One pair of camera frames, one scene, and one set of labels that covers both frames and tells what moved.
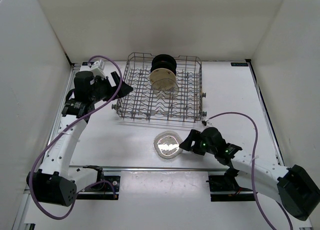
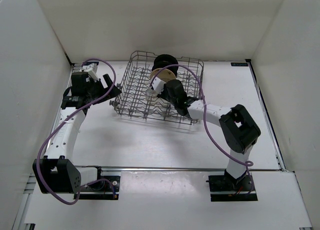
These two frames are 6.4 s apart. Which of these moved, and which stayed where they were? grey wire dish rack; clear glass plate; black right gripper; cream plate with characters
Moved: black right gripper; clear glass plate
Stayed: grey wire dish rack; cream plate with characters
